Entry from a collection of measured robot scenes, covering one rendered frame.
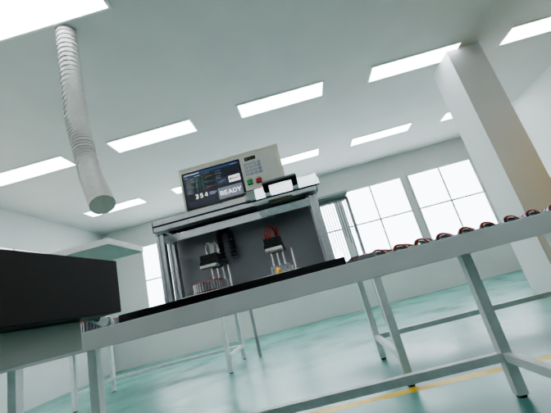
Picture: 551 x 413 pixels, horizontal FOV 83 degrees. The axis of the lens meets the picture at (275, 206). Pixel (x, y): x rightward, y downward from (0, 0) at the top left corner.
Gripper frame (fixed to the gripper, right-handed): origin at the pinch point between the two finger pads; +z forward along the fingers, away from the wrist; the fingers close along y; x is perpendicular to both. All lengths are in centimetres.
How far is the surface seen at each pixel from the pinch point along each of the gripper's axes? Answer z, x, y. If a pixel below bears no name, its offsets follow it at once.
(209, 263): 16.2, 22.6, 32.5
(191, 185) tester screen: 4, 56, 25
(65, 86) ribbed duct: -54, 187, -105
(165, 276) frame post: 12.1, 20.5, 13.3
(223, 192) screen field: 12, 53, 36
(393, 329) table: 158, 42, 51
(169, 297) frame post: 15.8, 13.5, 14.3
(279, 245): 27, 29, 56
